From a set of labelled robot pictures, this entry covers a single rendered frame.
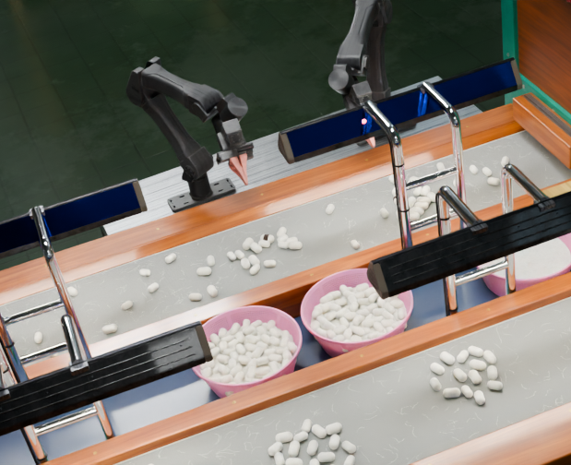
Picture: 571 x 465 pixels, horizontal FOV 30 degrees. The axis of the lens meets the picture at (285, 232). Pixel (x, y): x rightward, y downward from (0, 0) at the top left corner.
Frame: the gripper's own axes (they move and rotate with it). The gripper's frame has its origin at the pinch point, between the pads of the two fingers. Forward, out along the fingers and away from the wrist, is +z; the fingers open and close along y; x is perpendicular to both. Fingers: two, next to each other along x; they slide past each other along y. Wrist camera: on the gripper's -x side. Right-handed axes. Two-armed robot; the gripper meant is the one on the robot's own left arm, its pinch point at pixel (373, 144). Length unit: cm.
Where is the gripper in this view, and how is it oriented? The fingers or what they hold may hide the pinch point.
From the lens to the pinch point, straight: 291.3
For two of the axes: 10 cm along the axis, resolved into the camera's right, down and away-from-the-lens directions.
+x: -0.8, 2.6, 9.6
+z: 3.5, 9.1, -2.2
